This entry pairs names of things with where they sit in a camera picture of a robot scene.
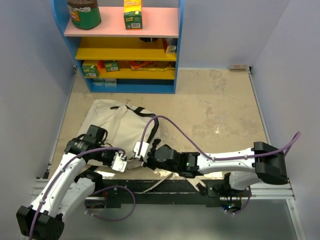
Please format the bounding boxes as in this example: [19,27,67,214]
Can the cream canvas backpack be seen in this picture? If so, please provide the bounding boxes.
[77,99,173,181]

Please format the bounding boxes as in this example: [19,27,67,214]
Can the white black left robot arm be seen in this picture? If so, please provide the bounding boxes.
[16,125,117,240]

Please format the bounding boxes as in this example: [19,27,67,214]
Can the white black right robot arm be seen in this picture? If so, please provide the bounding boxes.
[143,141,288,197]

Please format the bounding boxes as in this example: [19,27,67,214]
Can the light blue tissue pack right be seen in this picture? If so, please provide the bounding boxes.
[104,78,117,88]

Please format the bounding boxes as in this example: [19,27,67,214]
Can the orange snack bag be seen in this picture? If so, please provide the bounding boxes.
[126,60,176,72]

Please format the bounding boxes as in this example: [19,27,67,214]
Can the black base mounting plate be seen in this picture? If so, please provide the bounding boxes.
[84,179,251,210]

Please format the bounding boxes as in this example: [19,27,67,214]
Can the green orange box left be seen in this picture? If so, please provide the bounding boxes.
[81,64,100,78]

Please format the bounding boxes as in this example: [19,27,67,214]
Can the green orange box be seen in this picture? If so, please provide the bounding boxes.
[104,60,120,72]
[81,64,100,78]

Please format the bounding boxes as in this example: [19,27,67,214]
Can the green orange box right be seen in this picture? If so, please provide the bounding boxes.
[104,60,120,72]

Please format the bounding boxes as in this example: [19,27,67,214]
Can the blue yellow pink shelf unit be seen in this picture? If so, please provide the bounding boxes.
[50,0,184,94]

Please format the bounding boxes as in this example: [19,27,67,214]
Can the small carton on shelf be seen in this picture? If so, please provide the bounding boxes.
[163,38,177,54]

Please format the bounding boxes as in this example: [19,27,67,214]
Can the yellow green sponge box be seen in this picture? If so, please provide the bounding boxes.
[123,0,143,30]

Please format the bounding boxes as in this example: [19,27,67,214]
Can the brown green canister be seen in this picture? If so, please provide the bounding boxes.
[66,0,102,30]

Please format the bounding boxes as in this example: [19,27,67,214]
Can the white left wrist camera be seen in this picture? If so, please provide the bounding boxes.
[111,152,128,173]

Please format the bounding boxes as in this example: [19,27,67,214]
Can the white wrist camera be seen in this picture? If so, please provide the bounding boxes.
[133,141,150,162]
[111,152,128,173]

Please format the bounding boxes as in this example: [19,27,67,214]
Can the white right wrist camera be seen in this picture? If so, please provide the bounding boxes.
[133,141,150,162]

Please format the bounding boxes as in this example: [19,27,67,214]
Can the white label on wall base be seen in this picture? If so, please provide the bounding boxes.
[228,64,249,71]

